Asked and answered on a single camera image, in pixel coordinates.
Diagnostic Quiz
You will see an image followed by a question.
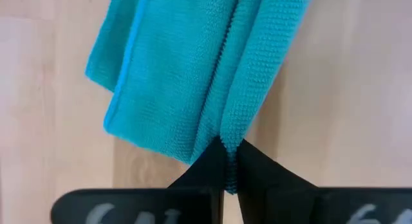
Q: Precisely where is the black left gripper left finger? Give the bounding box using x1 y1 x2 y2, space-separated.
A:
50 136 226 224

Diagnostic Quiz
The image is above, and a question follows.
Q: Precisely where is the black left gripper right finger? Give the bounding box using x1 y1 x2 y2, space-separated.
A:
237 139 412 224

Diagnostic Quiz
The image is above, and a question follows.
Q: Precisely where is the teal microfiber towel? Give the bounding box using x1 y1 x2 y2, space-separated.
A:
84 0 315 195

